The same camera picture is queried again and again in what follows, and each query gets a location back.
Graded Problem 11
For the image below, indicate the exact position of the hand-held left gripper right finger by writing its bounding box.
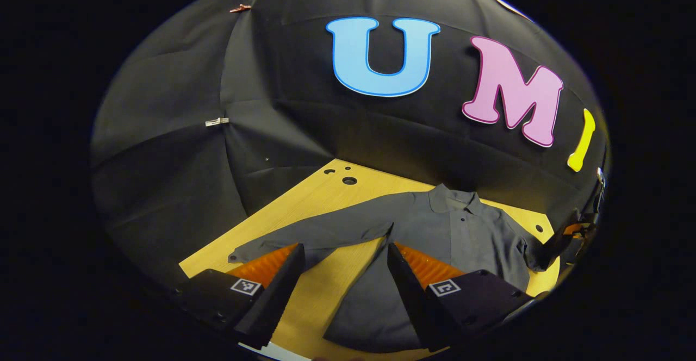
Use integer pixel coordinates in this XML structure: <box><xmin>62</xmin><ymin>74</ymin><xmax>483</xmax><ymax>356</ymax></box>
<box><xmin>387</xmin><ymin>242</ymin><xmax>537</xmax><ymax>353</ymax></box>

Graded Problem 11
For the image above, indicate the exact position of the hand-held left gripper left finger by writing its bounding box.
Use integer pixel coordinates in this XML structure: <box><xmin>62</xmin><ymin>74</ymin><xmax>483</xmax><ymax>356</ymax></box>
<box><xmin>174</xmin><ymin>242</ymin><xmax>306</xmax><ymax>350</ymax></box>

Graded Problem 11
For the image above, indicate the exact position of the grey button-up shirt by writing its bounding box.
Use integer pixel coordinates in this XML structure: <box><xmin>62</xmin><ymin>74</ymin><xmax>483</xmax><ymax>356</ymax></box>
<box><xmin>228</xmin><ymin>183</ymin><xmax>561</xmax><ymax>353</ymax></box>

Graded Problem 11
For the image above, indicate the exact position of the black backdrop cloth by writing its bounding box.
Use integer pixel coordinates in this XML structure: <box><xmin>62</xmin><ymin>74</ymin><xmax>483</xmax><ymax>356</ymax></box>
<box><xmin>90</xmin><ymin>0</ymin><xmax>610</xmax><ymax>296</ymax></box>

